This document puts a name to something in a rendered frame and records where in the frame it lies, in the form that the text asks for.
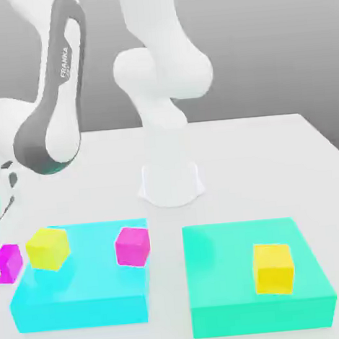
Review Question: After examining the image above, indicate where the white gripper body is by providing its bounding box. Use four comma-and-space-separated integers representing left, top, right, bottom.
0, 194, 24, 258

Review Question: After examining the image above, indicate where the small magenta cube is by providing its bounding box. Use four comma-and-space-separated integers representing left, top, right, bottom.
113, 224, 153, 270
0, 242, 26, 286

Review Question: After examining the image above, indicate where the small yellow-green cube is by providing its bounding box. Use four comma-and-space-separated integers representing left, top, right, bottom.
23, 225, 74, 275

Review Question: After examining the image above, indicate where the small yellow cube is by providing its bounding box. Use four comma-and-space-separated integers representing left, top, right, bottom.
251, 240, 298, 298

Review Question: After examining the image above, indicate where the large cyan box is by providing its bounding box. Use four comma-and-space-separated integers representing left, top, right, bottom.
2, 216, 157, 335

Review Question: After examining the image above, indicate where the large teal box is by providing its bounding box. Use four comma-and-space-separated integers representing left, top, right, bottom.
181, 213, 339, 339

